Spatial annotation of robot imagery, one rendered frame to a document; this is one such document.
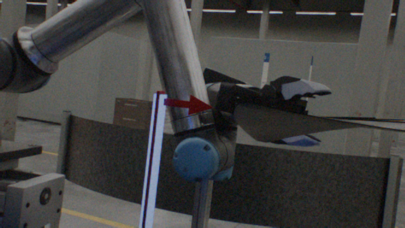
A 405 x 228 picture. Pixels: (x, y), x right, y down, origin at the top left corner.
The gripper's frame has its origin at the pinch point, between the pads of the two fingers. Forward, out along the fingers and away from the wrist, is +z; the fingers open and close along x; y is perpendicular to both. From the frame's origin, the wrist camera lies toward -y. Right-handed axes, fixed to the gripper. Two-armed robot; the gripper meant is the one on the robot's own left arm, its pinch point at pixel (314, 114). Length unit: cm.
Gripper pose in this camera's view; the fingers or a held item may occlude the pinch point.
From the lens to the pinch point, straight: 64.2
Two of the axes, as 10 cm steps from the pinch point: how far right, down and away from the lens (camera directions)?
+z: 4.7, 1.0, -8.8
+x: -2.1, 9.8, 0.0
